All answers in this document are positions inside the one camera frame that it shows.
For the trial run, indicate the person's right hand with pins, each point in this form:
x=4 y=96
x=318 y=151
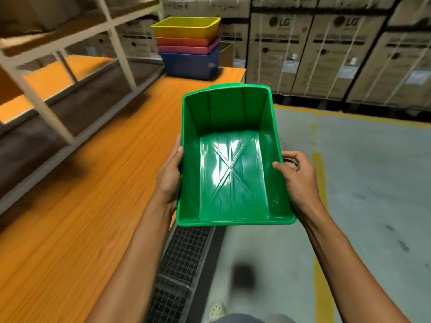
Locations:
x=301 y=184

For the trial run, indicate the person's left hand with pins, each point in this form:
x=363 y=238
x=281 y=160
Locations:
x=168 y=179

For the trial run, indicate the person's right thumb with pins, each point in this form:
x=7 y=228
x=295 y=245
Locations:
x=282 y=167

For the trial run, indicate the person's left thumb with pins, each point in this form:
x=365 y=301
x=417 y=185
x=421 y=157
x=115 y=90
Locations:
x=178 y=151

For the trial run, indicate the green plastic bin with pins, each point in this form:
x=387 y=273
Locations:
x=232 y=171

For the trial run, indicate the person's left forearm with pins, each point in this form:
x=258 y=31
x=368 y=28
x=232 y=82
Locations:
x=134 y=265

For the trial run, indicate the person's right forearm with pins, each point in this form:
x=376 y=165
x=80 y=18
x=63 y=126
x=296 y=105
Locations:
x=343 y=265

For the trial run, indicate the blue plastic bin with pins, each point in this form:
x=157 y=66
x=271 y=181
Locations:
x=187 y=65

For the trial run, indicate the pink plastic bin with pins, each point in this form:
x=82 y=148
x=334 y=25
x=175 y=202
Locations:
x=185 y=49

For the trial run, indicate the small open brown carton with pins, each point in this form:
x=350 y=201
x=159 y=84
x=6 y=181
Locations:
x=226 y=55

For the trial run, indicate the orange plastic bin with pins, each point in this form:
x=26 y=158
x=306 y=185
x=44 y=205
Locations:
x=183 y=42

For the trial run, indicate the yellow plastic bin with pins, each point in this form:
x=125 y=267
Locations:
x=185 y=28

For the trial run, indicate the stack of large cardboard boxes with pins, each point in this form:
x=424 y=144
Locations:
x=336 y=57

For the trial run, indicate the white metal shelf rack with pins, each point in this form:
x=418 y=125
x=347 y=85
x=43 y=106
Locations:
x=43 y=107

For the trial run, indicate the person's cream shoe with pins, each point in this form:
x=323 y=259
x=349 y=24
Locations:
x=216 y=311

